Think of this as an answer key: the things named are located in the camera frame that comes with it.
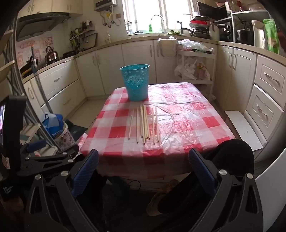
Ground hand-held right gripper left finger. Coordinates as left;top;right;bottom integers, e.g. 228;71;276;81
24;149;105;232

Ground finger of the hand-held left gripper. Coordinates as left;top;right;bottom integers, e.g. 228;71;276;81
17;144;80;176
24;139;47;154

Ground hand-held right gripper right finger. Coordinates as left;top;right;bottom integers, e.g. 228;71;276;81
188;148;264;232

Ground bunch of wooden chopsticks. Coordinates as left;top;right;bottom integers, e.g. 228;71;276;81
128;105;161;145

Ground blue plastic bucket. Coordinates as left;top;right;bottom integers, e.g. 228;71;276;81
120;64;150;101

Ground floral print bag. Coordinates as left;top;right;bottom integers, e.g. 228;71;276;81
54;125;76;152

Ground blue plastic bag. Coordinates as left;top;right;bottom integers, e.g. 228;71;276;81
41;113;65;143

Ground dark floor mat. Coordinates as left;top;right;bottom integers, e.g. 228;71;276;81
65;119;87;143

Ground red white checkered tablecloth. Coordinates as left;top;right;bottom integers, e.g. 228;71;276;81
77;82;236;179

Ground grey mop pole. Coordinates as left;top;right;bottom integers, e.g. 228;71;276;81
31;47;55;143

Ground black wok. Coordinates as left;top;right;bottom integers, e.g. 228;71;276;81
20;57;39;77

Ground white bench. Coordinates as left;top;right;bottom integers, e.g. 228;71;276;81
225;110;264;152

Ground steel kettle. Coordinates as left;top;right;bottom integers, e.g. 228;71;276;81
44;46;60;64

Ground white trolley rack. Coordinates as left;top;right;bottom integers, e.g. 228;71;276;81
177;41;217;100

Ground grey range hood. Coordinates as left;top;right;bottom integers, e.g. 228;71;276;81
17;12;71;42

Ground white plastic bags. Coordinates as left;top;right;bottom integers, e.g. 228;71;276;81
174;60;211;81

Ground white kitchen base cabinets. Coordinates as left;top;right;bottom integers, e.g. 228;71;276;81
22;39;286;161

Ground clear plastic bags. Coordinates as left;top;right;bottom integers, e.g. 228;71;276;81
177;39;213;53

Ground black frying pan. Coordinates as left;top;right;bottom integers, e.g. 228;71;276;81
181;28;211;38

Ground white jug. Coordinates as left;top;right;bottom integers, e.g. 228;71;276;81
210;23;220;41

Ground black electric cooker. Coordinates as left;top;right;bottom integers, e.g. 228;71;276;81
236;28;255;45

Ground chrome faucet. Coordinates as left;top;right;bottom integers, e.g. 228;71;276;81
150;15;166;34

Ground red pan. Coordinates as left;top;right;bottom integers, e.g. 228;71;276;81
189;20;210;27

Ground white electric water boiler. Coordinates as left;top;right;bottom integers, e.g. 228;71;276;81
251;20;266;48

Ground white water heater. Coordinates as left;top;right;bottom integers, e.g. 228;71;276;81
94;0;118;11

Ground green bag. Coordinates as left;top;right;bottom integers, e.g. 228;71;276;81
262;18;281;54

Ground kitchen window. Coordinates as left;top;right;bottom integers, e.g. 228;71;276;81
123;0;197;34

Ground black microwave oven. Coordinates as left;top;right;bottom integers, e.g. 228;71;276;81
196;1;233;20

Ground metal kitchen shelf rack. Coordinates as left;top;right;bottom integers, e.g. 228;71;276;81
212;9;272;45

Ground pink wall stickers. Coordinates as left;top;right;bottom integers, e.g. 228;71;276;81
17;37;53;67

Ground wall-mounted utensil rack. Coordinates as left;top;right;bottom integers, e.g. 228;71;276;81
69;21;95;48

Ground white wall cabinets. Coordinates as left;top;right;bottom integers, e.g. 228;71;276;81
18;0;83;18

